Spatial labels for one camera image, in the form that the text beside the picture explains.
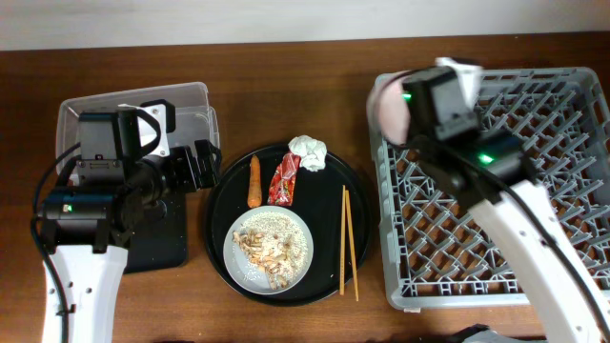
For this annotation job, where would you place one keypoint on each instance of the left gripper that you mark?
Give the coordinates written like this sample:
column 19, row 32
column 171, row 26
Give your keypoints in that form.
column 190, row 179

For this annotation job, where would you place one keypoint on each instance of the white tissue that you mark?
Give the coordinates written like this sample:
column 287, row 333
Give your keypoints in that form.
column 312, row 152

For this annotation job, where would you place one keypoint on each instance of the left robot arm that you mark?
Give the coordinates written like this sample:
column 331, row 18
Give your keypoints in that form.
column 133, row 220

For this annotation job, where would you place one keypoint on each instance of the red snack wrapper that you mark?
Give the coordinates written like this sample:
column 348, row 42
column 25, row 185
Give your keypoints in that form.
column 282, row 187

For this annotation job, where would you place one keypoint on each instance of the pink bowl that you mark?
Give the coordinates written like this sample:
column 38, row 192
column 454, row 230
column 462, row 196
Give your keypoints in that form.
column 387, row 110

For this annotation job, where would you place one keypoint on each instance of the grey dishwasher rack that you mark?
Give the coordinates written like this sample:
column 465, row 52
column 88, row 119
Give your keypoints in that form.
column 435, row 256

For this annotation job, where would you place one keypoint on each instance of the black rectangular tray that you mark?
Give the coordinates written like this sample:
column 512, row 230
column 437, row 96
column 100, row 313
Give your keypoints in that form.
column 160, row 240

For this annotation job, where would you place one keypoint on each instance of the round black tray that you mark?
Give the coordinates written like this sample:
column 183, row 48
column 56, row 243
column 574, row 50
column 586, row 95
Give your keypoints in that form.
column 317, row 202

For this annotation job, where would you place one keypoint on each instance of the clear plastic bin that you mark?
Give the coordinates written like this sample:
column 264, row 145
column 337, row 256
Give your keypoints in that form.
column 194, row 120

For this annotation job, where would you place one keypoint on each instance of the rice and peanut leftovers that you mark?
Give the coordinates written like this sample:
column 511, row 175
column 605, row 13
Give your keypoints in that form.
column 271, row 245

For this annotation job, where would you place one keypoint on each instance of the wooden chopstick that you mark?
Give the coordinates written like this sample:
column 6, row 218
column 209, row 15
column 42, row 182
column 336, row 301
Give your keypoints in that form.
column 350, row 228
column 342, row 243

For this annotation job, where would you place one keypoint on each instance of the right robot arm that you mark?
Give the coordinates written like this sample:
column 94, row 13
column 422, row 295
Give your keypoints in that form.
column 493, row 179

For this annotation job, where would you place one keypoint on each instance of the orange carrot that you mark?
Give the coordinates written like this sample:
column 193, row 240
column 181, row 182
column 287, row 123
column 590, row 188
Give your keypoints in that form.
column 254, row 198

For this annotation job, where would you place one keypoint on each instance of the grey plate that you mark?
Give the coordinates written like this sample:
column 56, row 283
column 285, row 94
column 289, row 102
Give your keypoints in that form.
column 248, row 276

